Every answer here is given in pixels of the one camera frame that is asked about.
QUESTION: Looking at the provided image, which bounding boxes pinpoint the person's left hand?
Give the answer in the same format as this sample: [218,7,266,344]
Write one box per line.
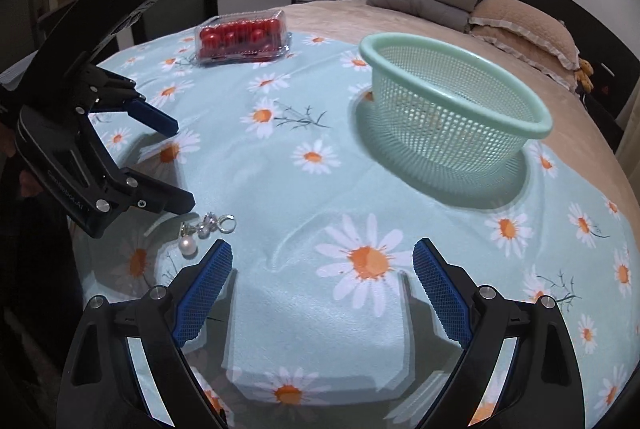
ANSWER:
[0,123,37,192]

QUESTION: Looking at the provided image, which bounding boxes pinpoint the silver crystal earring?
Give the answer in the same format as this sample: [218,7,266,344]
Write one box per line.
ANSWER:
[197,215,221,240]

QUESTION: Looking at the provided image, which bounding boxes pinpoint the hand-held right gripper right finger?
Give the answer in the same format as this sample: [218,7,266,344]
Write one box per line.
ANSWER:
[412,237,586,429]

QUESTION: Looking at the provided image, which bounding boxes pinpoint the beige bed cover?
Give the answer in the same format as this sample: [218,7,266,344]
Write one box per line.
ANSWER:
[272,0,631,170]

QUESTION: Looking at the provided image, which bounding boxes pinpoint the clear box of cherry tomatoes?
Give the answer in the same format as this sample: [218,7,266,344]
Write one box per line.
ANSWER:
[193,8,293,66]

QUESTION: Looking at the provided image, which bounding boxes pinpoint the pearl drop earring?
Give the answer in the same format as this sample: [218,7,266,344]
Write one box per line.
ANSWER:
[179,221,199,258]

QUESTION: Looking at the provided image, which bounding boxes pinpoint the green plastic colander basket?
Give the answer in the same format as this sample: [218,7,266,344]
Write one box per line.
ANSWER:
[359,32,554,170]

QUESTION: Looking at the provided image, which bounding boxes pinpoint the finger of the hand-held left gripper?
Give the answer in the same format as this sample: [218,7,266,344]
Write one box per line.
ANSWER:
[82,66,180,136]
[100,168,195,215]

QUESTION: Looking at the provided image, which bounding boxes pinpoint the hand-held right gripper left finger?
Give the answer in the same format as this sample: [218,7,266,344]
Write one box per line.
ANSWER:
[59,239,235,429]

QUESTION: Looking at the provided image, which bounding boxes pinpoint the beige curtain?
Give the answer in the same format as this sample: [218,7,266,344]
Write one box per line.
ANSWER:
[612,74,640,170]

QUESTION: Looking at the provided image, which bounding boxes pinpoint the daisy print blue bedsheet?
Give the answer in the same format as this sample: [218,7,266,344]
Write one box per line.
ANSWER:
[67,29,640,429]

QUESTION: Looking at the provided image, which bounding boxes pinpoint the beige ruffled pillow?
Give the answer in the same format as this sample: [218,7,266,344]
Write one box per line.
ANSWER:
[469,0,581,70]
[470,24,576,87]

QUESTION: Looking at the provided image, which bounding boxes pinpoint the brown teddy bear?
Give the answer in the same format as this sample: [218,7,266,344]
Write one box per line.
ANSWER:
[575,58,596,92]

